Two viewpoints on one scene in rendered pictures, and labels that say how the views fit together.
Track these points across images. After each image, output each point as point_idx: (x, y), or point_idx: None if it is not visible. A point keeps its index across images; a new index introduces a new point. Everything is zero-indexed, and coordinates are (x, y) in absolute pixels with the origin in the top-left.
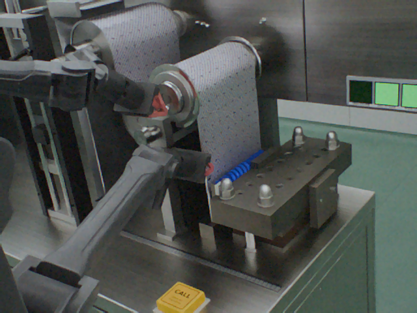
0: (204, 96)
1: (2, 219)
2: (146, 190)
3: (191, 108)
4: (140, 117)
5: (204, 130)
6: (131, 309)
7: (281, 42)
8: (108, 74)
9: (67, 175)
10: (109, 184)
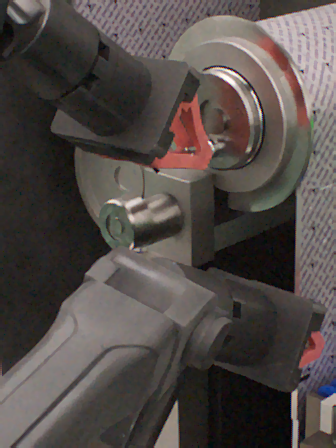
0: (327, 128)
1: None
2: (114, 400)
3: (285, 157)
4: (125, 165)
5: (314, 230)
6: None
7: None
8: (49, 11)
9: None
10: (13, 343)
